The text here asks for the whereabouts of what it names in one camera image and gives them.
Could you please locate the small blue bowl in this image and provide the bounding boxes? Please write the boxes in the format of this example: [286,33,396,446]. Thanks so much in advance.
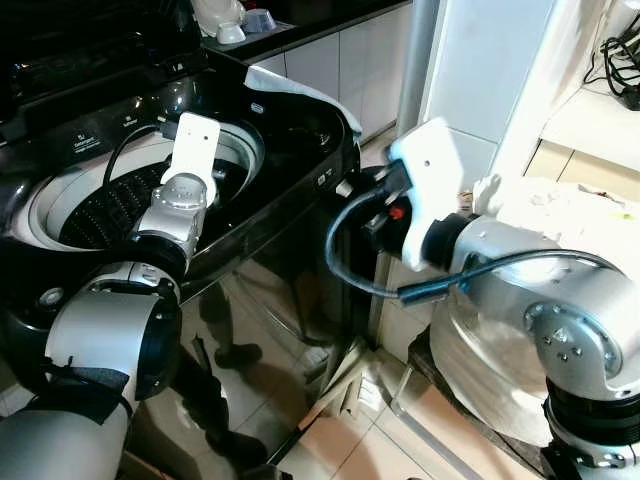
[240,7,278,34]

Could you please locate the grey vertical pipe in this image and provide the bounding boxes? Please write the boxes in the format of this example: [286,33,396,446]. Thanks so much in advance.
[396,0,443,139]

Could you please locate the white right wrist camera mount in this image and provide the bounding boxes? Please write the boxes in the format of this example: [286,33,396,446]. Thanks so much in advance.
[387,117,467,272]

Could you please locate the white shelf cabinet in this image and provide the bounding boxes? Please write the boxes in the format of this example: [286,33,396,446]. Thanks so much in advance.
[526,82,640,203]

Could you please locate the white ceramic vessel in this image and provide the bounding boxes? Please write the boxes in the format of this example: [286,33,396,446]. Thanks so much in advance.
[190,0,247,37]

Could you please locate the black top-loading washing machine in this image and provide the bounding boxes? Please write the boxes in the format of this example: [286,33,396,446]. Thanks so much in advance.
[0,0,363,480]

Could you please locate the crumpled white clothes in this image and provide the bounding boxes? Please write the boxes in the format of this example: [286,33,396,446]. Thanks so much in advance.
[472,175,640,281]

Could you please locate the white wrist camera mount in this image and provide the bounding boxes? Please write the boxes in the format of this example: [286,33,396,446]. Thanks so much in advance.
[170,112,222,187]
[387,117,467,272]

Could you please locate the perforated washer drum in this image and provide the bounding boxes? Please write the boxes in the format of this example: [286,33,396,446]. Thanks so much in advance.
[8,114,267,253]

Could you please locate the small white cup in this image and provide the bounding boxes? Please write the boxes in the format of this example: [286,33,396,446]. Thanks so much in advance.
[215,22,247,47]

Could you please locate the tangled black cables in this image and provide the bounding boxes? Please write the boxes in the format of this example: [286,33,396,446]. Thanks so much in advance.
[583,12,640,111]

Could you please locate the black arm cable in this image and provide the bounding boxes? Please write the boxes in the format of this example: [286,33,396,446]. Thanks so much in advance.
[324,188,623,303]
[100,122,173,193]

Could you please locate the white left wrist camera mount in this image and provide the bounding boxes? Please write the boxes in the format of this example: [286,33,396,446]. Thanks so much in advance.
[170,112,222,187]

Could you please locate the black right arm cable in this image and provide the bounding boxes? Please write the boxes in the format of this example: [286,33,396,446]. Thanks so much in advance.
[324,188,623,303]

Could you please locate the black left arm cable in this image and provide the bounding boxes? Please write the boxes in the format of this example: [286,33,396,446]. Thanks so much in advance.
[100,122,173,193]

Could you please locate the dark kitchen countertop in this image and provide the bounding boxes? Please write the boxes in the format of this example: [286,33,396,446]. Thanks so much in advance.
[200,0,413,63]

